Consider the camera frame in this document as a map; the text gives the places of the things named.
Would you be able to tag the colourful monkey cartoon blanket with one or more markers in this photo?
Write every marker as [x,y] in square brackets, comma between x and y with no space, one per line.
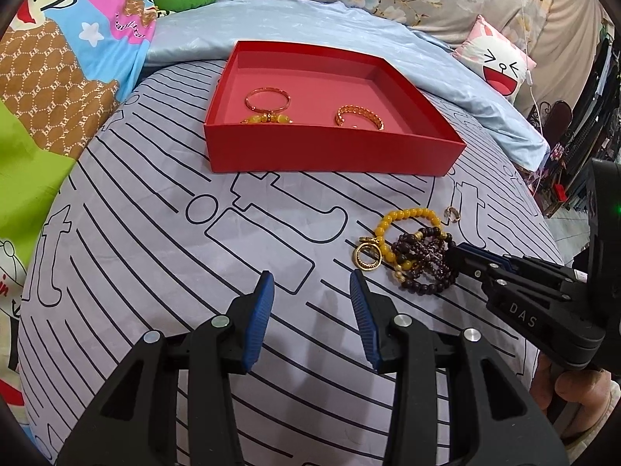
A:
[65,67]

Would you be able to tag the right hand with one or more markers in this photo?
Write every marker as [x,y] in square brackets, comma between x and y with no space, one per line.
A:
[590,390]

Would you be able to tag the light blue quilt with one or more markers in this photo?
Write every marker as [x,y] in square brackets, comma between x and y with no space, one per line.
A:
[211,32]

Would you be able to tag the dark garnet bead strand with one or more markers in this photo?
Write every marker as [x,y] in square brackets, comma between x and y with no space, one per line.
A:
[425,261]

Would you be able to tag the gold ring pendant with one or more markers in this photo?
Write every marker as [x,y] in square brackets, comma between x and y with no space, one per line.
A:
[367,255]

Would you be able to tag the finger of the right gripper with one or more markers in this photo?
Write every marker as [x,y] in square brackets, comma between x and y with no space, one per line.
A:
[457,268]
[479,258]

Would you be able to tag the grey striped bed sheet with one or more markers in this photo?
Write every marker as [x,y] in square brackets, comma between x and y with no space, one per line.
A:
[143,236]

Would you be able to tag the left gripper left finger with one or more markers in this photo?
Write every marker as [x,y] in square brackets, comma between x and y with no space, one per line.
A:
[232,342]

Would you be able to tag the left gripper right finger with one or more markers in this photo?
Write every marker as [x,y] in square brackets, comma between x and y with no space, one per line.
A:
[392,341]

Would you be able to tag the thin gold bangle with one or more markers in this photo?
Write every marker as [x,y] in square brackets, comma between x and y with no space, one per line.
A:
[267,100]

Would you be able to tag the white pink cat cushion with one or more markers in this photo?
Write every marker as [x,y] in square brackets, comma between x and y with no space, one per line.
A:
[495,59]

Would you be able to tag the red cardboard tray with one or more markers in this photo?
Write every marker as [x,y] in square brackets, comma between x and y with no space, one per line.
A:
[349,112]

